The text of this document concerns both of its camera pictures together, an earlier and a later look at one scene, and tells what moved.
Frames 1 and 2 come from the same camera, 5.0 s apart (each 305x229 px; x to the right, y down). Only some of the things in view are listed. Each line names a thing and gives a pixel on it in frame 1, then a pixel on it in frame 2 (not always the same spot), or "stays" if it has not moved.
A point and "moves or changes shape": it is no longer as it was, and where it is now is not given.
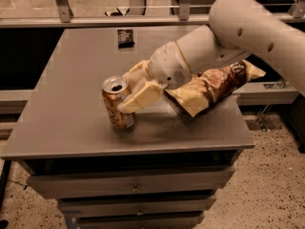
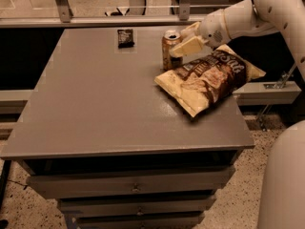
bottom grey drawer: x=141 y=220 stays
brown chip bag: x=208 y=88 stays
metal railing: x=184 y=18 stays
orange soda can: x=113 y=89 moves or changes shape
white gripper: x=167 y=65 -> x=212 y=28
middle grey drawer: x=83 y=207 stays
